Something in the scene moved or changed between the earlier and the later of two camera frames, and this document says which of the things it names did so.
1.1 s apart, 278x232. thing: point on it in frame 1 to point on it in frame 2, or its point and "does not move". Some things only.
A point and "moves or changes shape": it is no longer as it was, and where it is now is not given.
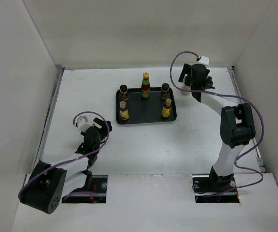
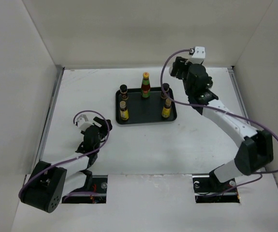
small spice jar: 165,89 does not move
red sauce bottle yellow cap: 145,85 does not move
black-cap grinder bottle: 185,87 moves or changes shape
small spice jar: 124,92 does not move
